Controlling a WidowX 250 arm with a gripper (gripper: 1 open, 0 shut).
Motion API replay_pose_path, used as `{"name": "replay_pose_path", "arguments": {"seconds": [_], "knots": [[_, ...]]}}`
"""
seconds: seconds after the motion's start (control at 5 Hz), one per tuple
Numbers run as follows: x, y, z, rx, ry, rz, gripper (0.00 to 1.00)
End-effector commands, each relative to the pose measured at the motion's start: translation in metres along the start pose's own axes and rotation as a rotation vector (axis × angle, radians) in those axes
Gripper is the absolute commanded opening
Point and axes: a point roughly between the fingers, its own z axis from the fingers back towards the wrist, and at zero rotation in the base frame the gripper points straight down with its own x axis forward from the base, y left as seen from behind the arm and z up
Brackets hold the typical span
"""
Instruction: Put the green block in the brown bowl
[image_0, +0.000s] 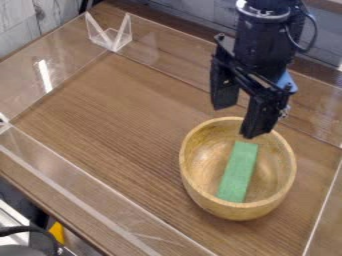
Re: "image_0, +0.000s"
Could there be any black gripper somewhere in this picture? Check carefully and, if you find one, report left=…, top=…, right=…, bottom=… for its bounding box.
left=210, top=0, right=315, bottom=139

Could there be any green foam block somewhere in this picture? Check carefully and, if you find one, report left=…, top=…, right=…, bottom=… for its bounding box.
left=217, top=141, right=258, bottom=203

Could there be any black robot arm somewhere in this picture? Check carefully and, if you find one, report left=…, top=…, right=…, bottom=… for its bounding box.
left=210, top=0, right=315, bottom=139

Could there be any brown wooden bowl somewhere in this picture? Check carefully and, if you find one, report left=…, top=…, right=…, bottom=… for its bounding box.
left=179, top=117, right=297, bottom=221

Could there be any black and yellow base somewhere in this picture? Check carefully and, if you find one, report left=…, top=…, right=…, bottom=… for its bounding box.
left=26, top=216, right=91, bottom=256

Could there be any clear acrylic corner bracket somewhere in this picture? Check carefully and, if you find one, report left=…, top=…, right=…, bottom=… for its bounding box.
left=84, top=13, right=132, bottom=53

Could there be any clear acrylic front wall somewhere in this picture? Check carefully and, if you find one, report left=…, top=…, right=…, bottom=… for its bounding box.
left=0, top=113, right=215, bottom=256

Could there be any black cable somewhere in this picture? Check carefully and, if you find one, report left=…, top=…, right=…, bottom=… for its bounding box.
left=0, top=225, right=59, bottom=256

